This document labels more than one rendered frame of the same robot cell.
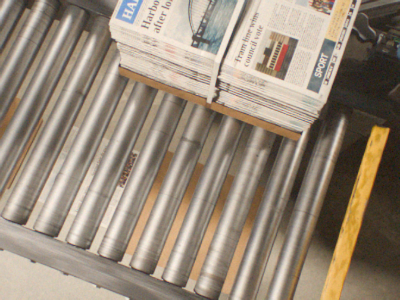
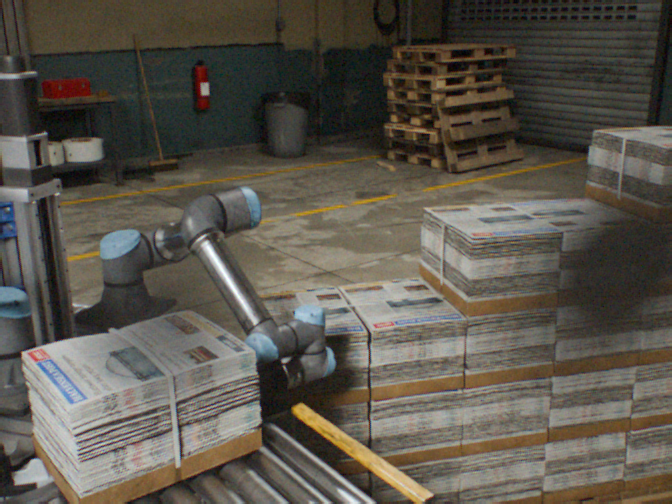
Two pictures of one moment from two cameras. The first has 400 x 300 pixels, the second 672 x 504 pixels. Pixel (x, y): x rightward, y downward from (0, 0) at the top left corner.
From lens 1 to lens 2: 1.01 m
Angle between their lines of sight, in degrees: 63
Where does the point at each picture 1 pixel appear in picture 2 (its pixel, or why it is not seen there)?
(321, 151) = (283, 443)
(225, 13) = (142, 363)
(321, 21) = (202, 335)
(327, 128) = (269, 434)
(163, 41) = (121, 390)
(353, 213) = (345, 440)
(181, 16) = (116, 378)
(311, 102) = (247, 360)
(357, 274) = not seen: outside the picture
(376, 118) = (287, 411)
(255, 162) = (254, 477)
